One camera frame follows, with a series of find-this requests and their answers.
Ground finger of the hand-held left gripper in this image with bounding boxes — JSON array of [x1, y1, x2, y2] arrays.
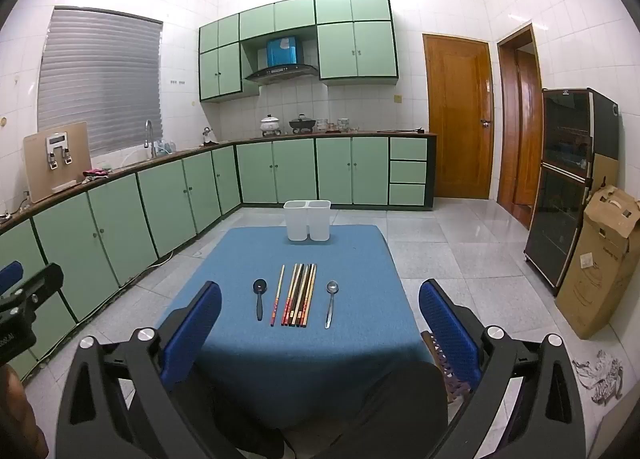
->
[[0, 260, 65, 312]]

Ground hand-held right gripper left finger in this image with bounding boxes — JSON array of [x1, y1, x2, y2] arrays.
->
[[55, 280, 223, 459]]

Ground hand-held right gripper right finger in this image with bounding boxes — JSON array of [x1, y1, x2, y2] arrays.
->
[[417, 279, 588, 459]]

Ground black spoon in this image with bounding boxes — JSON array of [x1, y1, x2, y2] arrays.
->
[[253, 279, 268, 321]]

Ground red-tipped wooden chopstick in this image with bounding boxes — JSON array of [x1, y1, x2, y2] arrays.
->
[[270, 265, 285, 327], [281, 264, 298, 327]]

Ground beige wooden chopstick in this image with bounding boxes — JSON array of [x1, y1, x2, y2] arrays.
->
[[305, 264, 319, 328], [291, 264, 305, 327]]

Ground black chopstick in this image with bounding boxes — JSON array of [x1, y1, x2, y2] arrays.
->
[[296, 264, 308, 328], [302, 264, 315, 328]]

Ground steel spoon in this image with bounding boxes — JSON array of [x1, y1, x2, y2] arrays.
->
[[324, 280, 340, 329]]

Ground white two-compartment utensil holder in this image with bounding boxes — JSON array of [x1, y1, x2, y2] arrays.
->
[[283, 200, 332, 242]]

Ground person's left hand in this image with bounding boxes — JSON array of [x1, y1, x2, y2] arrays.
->
[[0, 366, 49, 459]]

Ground blue tablecloth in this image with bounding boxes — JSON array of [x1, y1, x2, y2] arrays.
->
[[157, 225, 431, 432]]

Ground person's dark pants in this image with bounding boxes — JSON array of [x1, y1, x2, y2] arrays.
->
[[190, 361, 448, 459]]

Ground beige water purifier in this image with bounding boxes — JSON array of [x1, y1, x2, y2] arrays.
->
[[22, 121, 92, 204]]

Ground green base cabinets with counter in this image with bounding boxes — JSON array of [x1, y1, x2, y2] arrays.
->
[[0, 132, 437, 382]]

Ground crumpled printed rag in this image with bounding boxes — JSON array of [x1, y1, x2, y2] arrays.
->
[[572, 350, 625, 407]]

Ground tall cardboard box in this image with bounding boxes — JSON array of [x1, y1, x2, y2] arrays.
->
[[555, 184, 640, 340]]

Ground black glass-front cabinet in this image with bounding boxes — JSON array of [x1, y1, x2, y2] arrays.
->
[[524, 87, 621, 296]]

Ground open wooden door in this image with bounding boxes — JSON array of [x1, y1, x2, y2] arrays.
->
[[496, 23, 544, 230]]

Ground grey window blind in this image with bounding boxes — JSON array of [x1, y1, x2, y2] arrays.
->
[[37, 6, 164, 157]]

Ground closed wooden door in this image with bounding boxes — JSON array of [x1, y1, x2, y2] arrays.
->
[[423, 34, 495, 200]]

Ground flat cardboard sheet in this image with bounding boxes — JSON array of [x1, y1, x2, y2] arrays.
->
[[591, 152, 621, 195]]

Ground black range hood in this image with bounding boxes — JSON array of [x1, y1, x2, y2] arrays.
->
[[244, 36, 320, 85]]

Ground green wall cabinets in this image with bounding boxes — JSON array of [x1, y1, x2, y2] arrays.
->
[[198, 0, 399, 103]]

